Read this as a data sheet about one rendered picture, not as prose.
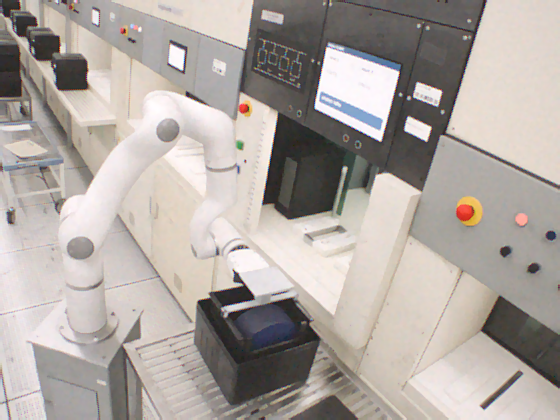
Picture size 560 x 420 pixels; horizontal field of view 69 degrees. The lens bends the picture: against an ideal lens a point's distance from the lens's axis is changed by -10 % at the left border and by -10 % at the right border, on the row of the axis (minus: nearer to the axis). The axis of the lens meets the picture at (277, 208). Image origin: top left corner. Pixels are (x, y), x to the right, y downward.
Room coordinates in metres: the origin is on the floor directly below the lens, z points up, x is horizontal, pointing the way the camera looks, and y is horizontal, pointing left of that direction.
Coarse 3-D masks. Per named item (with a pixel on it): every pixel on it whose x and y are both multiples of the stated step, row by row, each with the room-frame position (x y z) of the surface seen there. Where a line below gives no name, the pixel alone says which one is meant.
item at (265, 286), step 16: (256, 272) 1.00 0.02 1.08; (272, 272) 1.01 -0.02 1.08; (240, 288) 1.05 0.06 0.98; (256, 288) 0.93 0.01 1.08; (272, 288) 0.94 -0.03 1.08; (288, 288) 0.96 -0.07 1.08; (224, 304) 1.02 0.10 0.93; (240, 304) 0.94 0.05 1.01; (256, 304) 0.96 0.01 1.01; (272, 304) 1.08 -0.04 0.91; (288, 304) 1.04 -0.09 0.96; (224, 320) 0.92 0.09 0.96; (304, 320) 0.97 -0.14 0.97; (224, 336) 0.91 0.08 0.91; (240, 336) 0.84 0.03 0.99; (304, 336) 0.95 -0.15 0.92; (240, 352) 0.84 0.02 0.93; (256, 352) 0.86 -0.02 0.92; (272, 352) 0.89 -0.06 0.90
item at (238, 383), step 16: (208, 304) 1.03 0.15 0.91; (208, 320) 0.93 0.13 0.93; (208, 336) 0.92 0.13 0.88; (208, 352) 0.91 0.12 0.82; (224, 352) 0.84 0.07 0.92; (288, 352) 0.88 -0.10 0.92; (304, 352) 0.91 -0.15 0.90; (208, 368) 0.91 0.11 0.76; (224, 368) 0.83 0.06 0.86; (240, 368) 0.79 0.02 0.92; (256, 368) 0.82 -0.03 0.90; (272, 368) 0.85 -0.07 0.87; (288, 368) 0.89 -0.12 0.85; (304, 368) 0.92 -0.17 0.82; (224, 384) 0.82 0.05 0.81; (240, 384) 0.80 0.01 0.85; (256, 384) 0.83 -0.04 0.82; (272, 384) 0.86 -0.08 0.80; (288, 384) 0.90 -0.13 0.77; (240, 400) 0.80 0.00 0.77
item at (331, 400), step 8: (328, 400) 0.79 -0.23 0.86; (336, 400) 0.79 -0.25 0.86; (312, 408) 0.75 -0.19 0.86; (320, 408) 0.75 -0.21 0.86; (328, 408) 0.76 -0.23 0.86; (336, 408) 0.76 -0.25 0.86; (344, 408) 0.77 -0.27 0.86; (296, 416) 0.72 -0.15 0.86; (304, 416) 0.72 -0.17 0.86; (312, 416) 0.72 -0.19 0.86; (320, 416) 0.73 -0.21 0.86; (328, 416) 0.73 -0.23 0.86; (336, 416) 0.74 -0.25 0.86; (344, 416) 0.74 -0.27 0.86; (352, 416) 0.74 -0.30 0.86
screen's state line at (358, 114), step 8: (320, 96) 1.34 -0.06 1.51; (328, 96) 1.32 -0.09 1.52; (328, 104) 1.31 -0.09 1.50; (336, 104) 1.29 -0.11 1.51; (344, 104) 1.27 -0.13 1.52; (344, 112) 1.26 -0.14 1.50; (352, 112) 1.24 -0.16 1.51; (360, 112) 1.22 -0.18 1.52; (368, 112) 1.20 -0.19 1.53; (360, 120) 1.21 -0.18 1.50; (368, 120) 1.19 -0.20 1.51; (376, 120) 1.17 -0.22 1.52; (376, 128) 1.16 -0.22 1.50
